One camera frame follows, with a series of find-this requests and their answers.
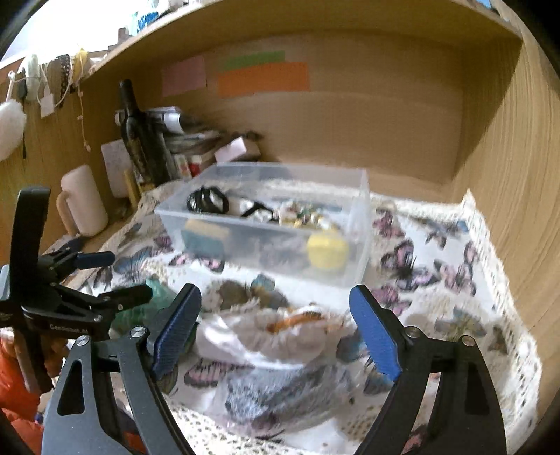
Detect white card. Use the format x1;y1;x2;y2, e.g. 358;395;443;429
100;140;133;198

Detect green sticky note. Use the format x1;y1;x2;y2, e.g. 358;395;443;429
223;51;286;71

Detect clear plastic storage box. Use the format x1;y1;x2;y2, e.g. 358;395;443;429
154;163;375;288

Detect person's left forearm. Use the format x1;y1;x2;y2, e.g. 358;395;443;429
0;328;66;455

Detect black hair clip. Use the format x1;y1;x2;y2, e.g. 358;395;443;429
240;199;279;222

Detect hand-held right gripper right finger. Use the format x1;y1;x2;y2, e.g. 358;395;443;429
349;284;508;455

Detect clear plastic bag with items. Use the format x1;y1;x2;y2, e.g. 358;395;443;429
195;304;356;365

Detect pink sticky note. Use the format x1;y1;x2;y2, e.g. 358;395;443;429
162;55;207;97

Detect white fluffy pompom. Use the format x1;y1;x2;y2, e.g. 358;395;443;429
0;101;23;161

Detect yellow round case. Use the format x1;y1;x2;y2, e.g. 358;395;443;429
306;232;350;270

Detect black hair ties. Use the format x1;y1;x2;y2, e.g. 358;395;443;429
187;186;231;215

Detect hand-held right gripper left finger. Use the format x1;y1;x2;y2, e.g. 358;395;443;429
41;283;203;455

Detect yellow and teal sponge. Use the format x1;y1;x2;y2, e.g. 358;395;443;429
181;219;231;257

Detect orange sticky note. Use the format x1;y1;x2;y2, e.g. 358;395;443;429
217;62;310;98

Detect cream mug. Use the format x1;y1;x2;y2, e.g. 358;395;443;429
57;165;109;237

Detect leopard print headband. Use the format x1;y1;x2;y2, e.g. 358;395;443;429
47;54;73;108

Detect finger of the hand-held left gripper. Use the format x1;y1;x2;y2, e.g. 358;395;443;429
39;250;116;281
52;284;154;325

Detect dark glass bottle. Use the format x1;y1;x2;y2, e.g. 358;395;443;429
119;79;169;187

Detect wooden shelf unit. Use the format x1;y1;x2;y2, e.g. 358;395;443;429
0;0;555;416

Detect stack of books and papers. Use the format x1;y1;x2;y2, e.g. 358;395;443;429
149;107;263;180

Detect butterfly printed lace cloth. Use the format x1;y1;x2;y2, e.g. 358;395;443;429
57;177;543;455

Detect gold trinket cluster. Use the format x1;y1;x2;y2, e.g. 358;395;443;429
280;199;343;231

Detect pink small box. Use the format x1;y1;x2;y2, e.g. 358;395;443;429
214;135;250;163

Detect green soft item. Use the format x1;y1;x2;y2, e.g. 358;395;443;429
111;278;176;334

